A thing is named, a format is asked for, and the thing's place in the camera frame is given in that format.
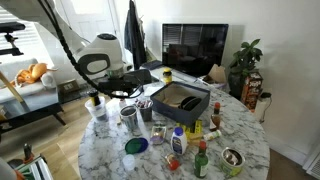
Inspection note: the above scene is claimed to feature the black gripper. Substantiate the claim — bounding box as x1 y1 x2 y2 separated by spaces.
97 69 152 98

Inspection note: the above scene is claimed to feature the grey metal cup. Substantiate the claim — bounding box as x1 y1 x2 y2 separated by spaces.
120 105 138 130

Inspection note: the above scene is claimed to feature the large clear plastic cup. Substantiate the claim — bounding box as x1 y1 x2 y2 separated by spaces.
85 96 108 121

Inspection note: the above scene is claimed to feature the green plastic lid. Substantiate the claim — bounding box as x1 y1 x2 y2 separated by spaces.
125 138 142 154

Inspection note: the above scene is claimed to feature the blue plastic lid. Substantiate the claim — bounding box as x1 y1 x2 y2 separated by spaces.
138 138 149 153

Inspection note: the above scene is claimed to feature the dark grey cup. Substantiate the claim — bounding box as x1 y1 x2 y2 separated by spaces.
137 100 153 122

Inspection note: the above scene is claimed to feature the navy blue cardboard box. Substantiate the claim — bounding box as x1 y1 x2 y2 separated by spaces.
150 81 210 126

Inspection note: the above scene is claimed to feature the black round object in box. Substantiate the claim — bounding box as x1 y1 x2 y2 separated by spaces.
179 96 201 111

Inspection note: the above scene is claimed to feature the small clear plastic cup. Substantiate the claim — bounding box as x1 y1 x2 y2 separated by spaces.
122 154 135 171

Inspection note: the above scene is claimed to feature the orange snack box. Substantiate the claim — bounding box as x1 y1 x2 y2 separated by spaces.
241 72 263 112

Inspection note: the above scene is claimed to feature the yellow lid supplement jar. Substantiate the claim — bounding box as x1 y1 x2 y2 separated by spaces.
163 68 172 84

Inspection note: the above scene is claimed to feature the dark hanging jacket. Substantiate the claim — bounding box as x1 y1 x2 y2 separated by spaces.
124 0 146 70

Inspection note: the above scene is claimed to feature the snack packet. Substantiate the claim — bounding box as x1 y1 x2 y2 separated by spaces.
150 124 167 145

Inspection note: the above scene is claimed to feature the white bottle blue cap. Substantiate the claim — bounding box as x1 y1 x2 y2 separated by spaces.
171 127 187 155

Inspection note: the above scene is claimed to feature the grey sofa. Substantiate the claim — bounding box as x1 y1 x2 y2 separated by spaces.
0 67 65 133

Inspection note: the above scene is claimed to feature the black computer monitor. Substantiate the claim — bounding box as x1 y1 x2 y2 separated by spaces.
161 23 229 77

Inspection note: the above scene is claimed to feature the orange plush toy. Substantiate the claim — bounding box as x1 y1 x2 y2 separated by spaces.
10 63 56 88

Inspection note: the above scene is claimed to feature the small red cap bottle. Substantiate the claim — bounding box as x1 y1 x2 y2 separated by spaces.
165 154 180 170

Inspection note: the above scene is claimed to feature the brown paper bag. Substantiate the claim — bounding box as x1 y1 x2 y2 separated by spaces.
204 64 226 84

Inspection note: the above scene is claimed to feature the hot sauce bottle red cap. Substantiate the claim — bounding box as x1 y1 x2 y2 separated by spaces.
210 102 221 131

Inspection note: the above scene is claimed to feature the small white green bottle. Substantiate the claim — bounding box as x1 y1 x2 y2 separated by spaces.
203 130 222 141

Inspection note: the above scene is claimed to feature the green glass bottle red cap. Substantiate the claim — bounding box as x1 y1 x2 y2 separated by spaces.
194 141 208 178

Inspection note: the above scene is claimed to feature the potted green plant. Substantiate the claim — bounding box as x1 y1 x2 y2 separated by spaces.
228 39 263 99

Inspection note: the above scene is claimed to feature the green open tin can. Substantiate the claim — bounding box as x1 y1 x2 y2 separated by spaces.
220 147 245 177

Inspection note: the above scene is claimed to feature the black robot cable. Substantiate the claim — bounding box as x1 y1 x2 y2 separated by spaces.
37 0 144 100

